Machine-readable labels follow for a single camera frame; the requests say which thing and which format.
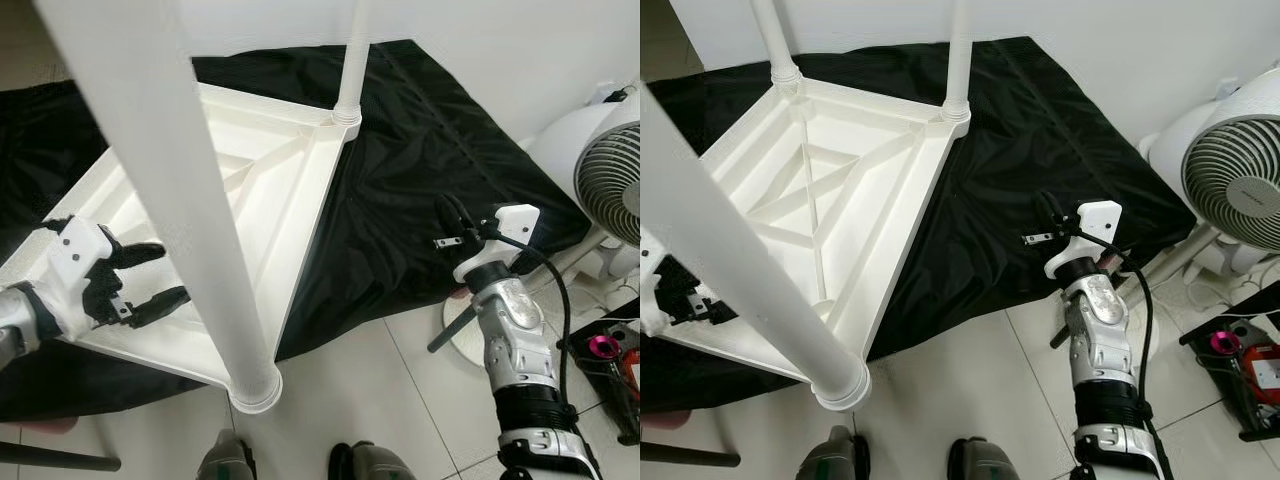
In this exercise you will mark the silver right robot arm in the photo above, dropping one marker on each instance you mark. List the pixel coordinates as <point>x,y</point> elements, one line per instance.
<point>1100,330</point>
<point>515,330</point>

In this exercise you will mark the black metal table frame bar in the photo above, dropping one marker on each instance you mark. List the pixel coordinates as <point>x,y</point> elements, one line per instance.
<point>452,330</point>
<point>60,458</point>
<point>690,456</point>
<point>1060,338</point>

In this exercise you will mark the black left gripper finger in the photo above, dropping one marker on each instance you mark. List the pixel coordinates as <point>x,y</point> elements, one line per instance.
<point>160,305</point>
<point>140,253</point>
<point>722,310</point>

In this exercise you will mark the black cloth table cover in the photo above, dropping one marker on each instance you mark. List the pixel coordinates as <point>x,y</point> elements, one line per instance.
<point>430,160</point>
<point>1050,160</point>

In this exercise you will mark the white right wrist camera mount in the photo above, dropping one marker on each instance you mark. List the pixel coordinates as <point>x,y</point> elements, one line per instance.
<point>505,225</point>
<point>1090,222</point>

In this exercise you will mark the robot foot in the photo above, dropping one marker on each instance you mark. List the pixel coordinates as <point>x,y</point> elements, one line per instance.
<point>980,462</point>
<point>370,462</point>
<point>225,458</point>
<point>835,458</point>

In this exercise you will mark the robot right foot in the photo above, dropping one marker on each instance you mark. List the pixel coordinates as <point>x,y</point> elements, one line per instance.
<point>370,462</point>
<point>980,462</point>

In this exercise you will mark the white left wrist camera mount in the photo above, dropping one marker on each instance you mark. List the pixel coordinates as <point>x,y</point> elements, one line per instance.
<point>652,285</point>
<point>75,265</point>

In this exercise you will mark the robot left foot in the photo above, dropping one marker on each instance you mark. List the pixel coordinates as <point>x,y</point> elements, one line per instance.
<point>835,458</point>
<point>225,458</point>

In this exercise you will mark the white standing fan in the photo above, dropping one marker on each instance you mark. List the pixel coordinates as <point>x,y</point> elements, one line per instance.
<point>600,150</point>
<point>1230,160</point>

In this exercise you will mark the white plastic table top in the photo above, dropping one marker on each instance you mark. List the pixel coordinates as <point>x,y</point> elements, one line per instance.
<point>850,180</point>
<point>280,180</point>

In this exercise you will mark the white wall power socket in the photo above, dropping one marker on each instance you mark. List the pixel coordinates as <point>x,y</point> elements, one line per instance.
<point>1228,88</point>
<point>612,95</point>

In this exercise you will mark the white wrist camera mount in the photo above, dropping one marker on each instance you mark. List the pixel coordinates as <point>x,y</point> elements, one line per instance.
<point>652,285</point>
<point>505,225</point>
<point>1090,222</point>
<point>75,265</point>

